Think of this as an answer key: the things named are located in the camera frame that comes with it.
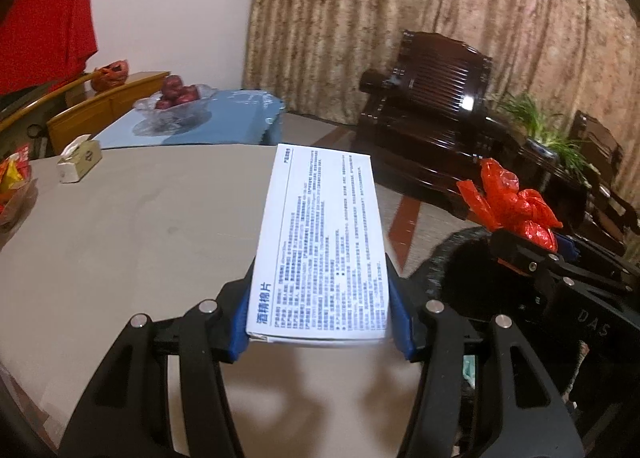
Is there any white box blue print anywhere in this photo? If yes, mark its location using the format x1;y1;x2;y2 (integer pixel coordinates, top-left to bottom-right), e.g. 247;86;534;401
246;144;392;349

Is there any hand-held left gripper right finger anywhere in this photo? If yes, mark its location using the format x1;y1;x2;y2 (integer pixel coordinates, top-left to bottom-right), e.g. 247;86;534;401
385;257;586;458

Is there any light wooden chair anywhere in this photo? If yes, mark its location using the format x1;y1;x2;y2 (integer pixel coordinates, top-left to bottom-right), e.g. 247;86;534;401
0;72;97;139
46;70;172;155

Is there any dark wooden armchair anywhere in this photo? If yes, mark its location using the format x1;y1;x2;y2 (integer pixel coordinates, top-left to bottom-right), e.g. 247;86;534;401
357;29;521;189

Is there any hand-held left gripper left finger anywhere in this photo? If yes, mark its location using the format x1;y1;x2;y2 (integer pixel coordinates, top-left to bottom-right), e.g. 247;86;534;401
57;262;257;458

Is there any dark wooden chair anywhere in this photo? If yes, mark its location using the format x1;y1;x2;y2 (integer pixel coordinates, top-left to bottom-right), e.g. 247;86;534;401
570;110;640;259

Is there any beige patterned curtain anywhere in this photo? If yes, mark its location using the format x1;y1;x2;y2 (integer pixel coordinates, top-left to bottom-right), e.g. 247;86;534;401
241;0;640;199

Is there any blue tablecloth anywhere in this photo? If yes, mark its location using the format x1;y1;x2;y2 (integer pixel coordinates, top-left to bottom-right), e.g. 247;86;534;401
94;89;287;149

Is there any glass snack bowl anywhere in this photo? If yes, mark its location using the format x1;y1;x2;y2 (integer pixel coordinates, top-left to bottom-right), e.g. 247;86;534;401
0;178;40;239

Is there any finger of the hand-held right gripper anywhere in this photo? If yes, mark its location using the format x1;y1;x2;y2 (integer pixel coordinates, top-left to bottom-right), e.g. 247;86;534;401
557;235;640;285
488;231;640;309

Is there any glass fruit bowl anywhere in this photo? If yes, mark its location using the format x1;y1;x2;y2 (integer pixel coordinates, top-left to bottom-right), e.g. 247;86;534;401
132;84;219;131

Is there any red cloth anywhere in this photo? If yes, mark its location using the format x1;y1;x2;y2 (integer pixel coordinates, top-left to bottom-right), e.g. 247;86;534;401
0;0;100;96

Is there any potted green plant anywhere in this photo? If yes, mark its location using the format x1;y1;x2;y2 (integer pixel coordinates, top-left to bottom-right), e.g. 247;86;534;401
492;92;594;175

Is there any tissue box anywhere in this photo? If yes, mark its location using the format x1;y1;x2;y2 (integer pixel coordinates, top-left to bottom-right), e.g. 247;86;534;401
56;134;104;184

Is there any orange plastic bag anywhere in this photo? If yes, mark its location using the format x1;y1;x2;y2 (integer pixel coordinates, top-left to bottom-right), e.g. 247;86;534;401
90;60;130;91

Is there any dark wooden side table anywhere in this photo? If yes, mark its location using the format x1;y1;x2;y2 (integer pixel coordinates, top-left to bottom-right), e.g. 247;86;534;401
500;134;603;231

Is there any pile of red snack packets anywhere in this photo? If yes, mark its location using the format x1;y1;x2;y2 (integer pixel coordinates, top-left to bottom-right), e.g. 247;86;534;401
0;145;34;209

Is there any red plastic bag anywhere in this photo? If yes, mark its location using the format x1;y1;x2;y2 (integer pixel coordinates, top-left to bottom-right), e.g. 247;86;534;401
456;158;564;253

